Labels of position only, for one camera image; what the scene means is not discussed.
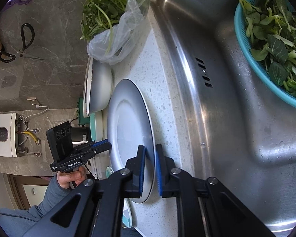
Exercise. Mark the stainless steel pot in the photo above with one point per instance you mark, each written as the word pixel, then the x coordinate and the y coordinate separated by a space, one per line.
pixel 80 135

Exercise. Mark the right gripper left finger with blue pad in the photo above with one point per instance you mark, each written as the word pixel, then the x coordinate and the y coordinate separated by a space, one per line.
pixel 136 165

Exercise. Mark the dark teal colander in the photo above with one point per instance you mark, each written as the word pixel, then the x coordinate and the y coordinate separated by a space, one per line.
pixel 83 120

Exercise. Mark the large white bowl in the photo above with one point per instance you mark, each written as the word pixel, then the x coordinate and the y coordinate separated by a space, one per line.
pixel 98 86

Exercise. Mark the left forearm grey sleeve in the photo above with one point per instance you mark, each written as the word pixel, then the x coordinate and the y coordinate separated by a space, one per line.
pixel 17 222

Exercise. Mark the teal floral oval plate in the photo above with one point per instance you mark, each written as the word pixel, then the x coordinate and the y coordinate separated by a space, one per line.
pixel 97 127

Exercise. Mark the bok choy leaves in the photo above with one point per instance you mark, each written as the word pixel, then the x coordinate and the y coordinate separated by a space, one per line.
pixel 278 39

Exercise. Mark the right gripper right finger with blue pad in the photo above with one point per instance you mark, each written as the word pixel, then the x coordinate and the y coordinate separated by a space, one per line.
pixel 167 186

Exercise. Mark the blue black finger of the left gripper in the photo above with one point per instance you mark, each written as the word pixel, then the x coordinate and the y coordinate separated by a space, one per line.
pixel 99 147

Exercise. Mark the light blue colander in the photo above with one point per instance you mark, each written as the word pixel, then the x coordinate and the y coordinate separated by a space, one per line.
pixel 256 61

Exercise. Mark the black handled scissors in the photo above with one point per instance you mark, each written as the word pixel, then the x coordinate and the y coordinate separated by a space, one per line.
pixel 6 57

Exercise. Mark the stainless steel sink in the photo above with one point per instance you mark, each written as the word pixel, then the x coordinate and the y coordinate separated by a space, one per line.
pixel 238 130

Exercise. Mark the leafy greens in bag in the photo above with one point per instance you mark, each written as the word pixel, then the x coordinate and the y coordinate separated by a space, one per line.
pixel 101 15

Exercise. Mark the clear plastic bag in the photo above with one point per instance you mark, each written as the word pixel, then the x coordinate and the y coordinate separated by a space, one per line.
pixel 125 35

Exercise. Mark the white water heater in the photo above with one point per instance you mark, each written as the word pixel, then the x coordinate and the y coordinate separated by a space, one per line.
pixel 7 135

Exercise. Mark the grey oval plate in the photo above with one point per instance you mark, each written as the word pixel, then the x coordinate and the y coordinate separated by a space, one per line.
pixel 128 126

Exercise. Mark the left hand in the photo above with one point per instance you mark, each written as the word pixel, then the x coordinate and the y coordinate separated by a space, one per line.
pixel 78 176

